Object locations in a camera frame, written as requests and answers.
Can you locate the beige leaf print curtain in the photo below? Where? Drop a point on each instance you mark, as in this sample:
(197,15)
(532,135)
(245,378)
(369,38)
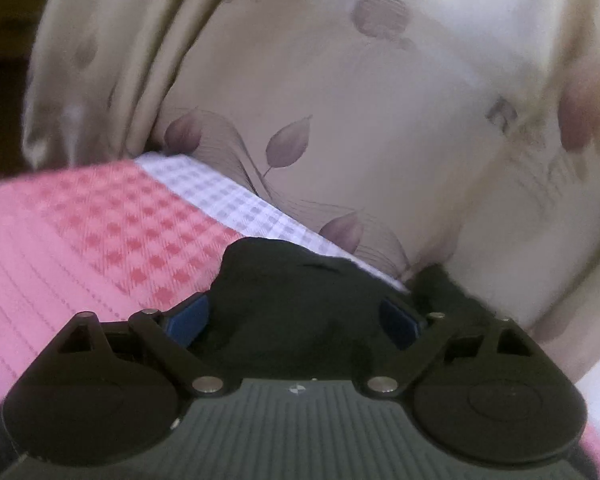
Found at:
(360,125)

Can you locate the pink white checked bed sheet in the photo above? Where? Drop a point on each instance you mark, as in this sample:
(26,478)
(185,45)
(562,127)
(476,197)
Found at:
(80,240)

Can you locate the dark wooden furniture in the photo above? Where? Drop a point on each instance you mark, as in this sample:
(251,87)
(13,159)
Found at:
(0,60)

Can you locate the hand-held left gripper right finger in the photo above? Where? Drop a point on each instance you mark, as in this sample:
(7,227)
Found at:
(399,329)

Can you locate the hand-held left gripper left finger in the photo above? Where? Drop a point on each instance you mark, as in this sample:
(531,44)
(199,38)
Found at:
(189,321)

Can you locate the black jacket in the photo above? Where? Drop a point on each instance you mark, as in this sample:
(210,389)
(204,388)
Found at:
(300,305)

